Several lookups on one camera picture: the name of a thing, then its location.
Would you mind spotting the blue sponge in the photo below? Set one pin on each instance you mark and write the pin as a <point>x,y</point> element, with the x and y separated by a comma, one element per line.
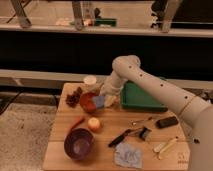
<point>99,101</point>

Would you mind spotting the purple bowl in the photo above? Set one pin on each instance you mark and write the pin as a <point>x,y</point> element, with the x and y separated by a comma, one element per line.
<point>79,143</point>

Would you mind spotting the small metal spoon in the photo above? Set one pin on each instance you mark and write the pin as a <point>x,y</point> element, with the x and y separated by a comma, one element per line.
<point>141,121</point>

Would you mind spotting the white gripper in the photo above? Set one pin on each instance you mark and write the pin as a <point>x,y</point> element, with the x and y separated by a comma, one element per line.
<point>113,86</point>

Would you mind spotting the yellow apple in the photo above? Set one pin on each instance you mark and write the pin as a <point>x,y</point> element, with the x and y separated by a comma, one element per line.
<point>94,124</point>

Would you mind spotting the green tray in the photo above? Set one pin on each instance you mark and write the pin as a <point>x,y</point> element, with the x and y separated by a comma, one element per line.
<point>134,97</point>

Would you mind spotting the cream wooden stick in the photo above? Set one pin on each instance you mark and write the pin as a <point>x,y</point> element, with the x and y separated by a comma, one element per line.
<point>157,148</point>
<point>168,145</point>

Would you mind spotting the black binder clip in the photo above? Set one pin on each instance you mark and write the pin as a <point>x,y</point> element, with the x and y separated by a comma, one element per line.
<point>144,133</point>

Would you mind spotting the blue cloth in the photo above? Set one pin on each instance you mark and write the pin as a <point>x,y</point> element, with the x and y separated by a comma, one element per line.
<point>128,156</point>

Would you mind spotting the white cup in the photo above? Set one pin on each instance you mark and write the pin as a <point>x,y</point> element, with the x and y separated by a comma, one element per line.
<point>90,82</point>

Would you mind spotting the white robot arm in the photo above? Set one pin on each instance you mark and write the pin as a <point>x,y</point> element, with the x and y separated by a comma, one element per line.
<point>192,109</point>

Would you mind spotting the black handled knife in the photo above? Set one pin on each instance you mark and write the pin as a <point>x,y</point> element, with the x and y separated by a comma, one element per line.
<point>120,138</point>

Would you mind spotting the black rectangular block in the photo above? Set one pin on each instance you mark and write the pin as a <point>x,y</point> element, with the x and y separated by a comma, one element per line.
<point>166,122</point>

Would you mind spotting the wooden table board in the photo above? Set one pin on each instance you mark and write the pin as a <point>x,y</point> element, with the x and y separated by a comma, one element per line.
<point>114,121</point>

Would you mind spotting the red bowl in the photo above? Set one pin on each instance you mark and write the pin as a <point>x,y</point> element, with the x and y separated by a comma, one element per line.
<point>87,103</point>

